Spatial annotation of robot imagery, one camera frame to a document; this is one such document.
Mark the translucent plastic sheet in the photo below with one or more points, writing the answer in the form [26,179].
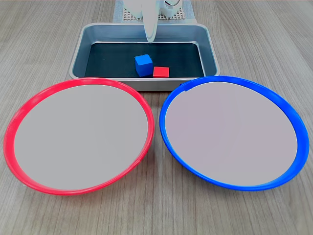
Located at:
[117,14]

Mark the red-rimmed white plate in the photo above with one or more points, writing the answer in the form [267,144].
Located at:
[78,137]

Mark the steel tray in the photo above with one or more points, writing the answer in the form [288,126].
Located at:
[80,49]

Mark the pale perforated base plate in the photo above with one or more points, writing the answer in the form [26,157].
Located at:
[178,17]

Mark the blue cube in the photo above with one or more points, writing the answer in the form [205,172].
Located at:
[143,64]

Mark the blue-rimmed white plate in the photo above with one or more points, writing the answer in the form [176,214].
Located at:
[230,132]

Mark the red cube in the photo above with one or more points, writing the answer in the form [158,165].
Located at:
[161,72]

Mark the black tray mat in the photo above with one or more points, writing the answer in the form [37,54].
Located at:
[110,58]

